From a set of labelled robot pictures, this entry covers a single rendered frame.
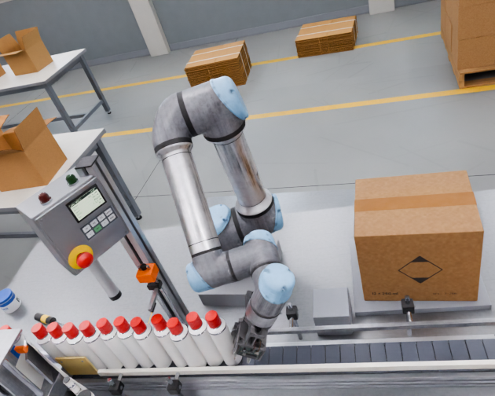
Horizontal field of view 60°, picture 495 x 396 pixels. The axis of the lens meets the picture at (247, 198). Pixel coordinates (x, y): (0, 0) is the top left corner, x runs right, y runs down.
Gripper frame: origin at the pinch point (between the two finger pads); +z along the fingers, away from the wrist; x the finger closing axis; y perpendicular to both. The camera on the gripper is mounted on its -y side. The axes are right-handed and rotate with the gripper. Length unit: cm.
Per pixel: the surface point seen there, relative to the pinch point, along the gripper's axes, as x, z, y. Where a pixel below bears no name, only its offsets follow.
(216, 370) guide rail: -4.9, 5.2, 5.0
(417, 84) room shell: 128, 34, -311
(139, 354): -26.2, 12.6, 2.1
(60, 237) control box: -48, -26, 0
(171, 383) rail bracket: -15.5, 9.2, 9.4
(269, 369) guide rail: 7.7, -1.9, 5.0
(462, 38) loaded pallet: 135, -16, -296
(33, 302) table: -75, 55, -30
